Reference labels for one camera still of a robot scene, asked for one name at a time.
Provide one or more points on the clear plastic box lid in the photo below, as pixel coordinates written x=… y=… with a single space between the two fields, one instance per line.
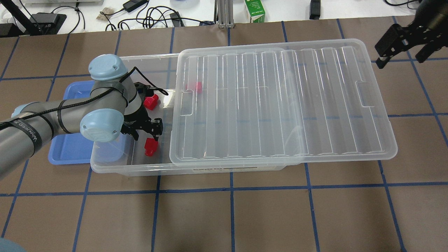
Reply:
x=344 y=116

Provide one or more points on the red block under lid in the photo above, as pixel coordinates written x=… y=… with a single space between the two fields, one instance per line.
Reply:
x=195 y=86

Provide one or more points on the red block inside box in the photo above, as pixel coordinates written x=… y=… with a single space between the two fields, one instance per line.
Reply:
x=150 y=102

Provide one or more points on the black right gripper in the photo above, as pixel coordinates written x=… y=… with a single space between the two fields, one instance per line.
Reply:
x=427 y=30

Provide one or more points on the red block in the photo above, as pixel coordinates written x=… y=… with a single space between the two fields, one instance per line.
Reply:
x=195 y=86
x=151 y=146
x=150 y=102

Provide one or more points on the black power adapter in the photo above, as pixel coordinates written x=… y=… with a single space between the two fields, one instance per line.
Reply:
x=131 y=5

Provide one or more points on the blue plastic tray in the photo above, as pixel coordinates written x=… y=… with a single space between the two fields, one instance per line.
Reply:
x=90 y=111

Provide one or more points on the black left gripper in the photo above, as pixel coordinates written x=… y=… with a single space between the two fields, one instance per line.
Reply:
x=134 y=123

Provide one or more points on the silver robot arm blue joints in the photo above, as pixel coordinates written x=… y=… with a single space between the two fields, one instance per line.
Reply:
x=33 y=125

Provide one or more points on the aluminium frame post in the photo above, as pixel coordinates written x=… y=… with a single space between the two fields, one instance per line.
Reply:
x=223 y=15

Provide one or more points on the green white carton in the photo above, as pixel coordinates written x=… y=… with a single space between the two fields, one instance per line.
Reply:
x=255 y=11

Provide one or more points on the clear plastic storage box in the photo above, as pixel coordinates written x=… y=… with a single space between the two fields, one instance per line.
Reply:
x=147 y=133

